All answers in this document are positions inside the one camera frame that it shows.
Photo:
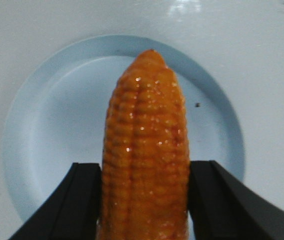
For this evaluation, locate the light blue round plate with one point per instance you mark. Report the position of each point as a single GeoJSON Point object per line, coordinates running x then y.
{"type": "Point", "coordinates": [58, 115]}

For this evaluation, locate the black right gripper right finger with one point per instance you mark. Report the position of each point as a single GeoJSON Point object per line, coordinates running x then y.
{"type": "Point", "coordinates": [223, 208]}

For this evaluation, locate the orange toy corn cob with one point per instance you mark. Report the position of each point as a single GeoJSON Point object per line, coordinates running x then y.
{"type": "Point", "coordinates": [145, 161]}

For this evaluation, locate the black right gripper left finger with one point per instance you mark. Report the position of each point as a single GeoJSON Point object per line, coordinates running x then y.
{"type": "Point", "coordinates": [71, 211]}

